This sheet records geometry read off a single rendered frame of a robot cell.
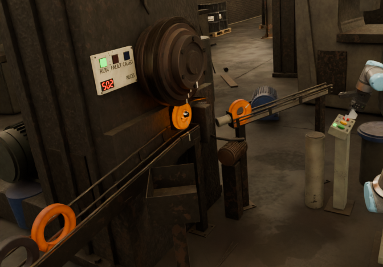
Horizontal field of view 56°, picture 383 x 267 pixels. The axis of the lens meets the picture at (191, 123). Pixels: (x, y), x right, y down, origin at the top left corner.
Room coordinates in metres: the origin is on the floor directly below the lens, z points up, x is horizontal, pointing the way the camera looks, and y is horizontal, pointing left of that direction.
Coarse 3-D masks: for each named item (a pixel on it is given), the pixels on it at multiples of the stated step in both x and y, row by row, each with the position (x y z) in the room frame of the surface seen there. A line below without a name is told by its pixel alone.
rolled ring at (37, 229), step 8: (48, 208) 1.20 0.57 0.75; (56, 208) 1.22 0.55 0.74; (64, 208) 1.24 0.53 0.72; (40, 216) 1.17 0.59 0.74; (48, 216) 1.18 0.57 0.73; (64, 216) 1.26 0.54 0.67; (72, 216) 1.27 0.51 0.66; (40, 224) 1.15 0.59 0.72; (64, 224) 1.26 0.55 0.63; (72, 224) 1.26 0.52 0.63; (32, 232) 1.14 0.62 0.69; (40, 232) 1.14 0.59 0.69; (64, 232) 1.24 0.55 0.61; (40, 240) 1.14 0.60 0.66; (56, 240) 1.21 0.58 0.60; (64, 240) 1.21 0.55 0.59; (40, 248) 1.13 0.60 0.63; (48, 248) 1.15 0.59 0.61
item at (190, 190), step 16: (160, 176) 1.51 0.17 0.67; (176, 176) 1.51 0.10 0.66; (192, 176) 1.51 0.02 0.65; (160, 192) 1.48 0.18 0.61; (176, 192) 1.47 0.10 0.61; (192, 192) 1.26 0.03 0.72; (160, 208) 1.25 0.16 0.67; (176, 208) 1.25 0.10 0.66; (192, 208) 1.25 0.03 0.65; (160, 224) 1.25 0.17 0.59; (176, 224) 1.38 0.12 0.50; (176, 240) 1.38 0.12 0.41; (176, 256) 1.38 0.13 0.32
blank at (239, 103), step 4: (236, 100) 2.23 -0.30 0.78; (240, 100) 2.22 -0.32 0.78; (244, 100) 2.23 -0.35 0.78; (232, 104) 2.21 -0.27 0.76; (236, 104) 2.20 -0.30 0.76; (240, 104) 2.21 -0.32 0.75; (244, 104) 2.22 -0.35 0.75; (248, 104) 2.24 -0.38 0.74; (232, 108) 2.19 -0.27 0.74; (236, 108) 2.20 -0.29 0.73; (244, 108) 2.24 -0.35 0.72; (248, 108) 2.24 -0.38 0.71; (232, 112) 2.19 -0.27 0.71; (236, 112) 2.20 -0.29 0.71; (244, 112) 2.24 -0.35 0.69; (248, 112) 2.23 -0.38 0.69; (236, 116) 2.20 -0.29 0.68; (240, 116) 2.21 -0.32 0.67; (244, 120) 2.22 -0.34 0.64
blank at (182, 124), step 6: (174, 108) 1.91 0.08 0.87; (180, 108) 1.91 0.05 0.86; (186, 108) 1.96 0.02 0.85; (174, 114) 1.89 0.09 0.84; (180, 114) 1.91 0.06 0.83; (174, 120) 1.88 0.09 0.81; (180, 120) 1.90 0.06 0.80; (186, 120) 1.95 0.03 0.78; (174, 126) 1.90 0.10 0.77; (180, 126) 1.90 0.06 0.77; (186, 126) 1.95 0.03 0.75
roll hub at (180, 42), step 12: (192, 36) 1.89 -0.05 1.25; (180, 48) 1.80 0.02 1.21; (192, 48) 1.90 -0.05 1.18; (180, 60) 1.78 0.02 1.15; (192, 60) 1.86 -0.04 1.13; (204, 60) 1.97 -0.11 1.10; (180, 72) 1.78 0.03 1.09; (192, 72) 1.85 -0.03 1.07; (180, 84) 1.81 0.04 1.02; (192, 84) 1.85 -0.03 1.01
